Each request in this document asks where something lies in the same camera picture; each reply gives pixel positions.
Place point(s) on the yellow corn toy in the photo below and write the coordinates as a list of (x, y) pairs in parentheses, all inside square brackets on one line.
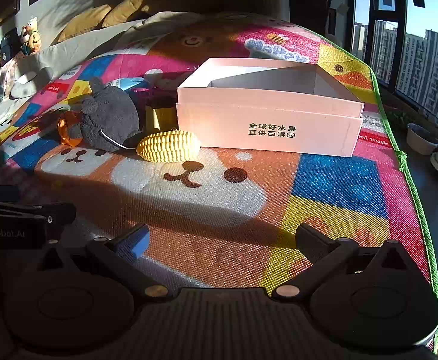
[(166, 146)]

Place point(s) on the small green plant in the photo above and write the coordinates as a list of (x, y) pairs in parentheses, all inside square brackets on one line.
[(397, 118)]

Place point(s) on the black bag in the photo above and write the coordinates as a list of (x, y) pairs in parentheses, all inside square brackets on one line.
[(8, 50)]

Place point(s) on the grey plush toy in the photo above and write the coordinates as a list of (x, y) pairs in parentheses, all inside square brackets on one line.
[(106, 116)]

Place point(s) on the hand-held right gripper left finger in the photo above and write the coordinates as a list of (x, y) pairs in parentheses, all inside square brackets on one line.
[(138, 242)]

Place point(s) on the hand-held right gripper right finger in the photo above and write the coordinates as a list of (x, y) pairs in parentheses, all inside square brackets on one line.
[(310, 242)]

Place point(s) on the beige sofa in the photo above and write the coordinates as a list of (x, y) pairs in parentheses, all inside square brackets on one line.
[(54, 56)]

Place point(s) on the colourful printed play mat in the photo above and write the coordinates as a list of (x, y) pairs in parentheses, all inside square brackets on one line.
[(335, 183)]

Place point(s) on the black window frame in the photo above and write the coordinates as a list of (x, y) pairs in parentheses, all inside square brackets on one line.
[(400, 45)]

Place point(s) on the pink cardboard box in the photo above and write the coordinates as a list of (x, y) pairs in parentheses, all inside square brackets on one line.
[(264, 127)]

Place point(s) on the yellow pillow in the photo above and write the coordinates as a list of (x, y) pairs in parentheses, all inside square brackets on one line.
[(82, 22), (123, 9)]

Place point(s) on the white bowl planter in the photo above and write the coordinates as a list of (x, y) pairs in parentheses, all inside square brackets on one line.
[(421, 140)]

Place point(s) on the stuffed bear toy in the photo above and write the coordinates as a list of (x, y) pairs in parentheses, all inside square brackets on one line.
[(30, 35)]

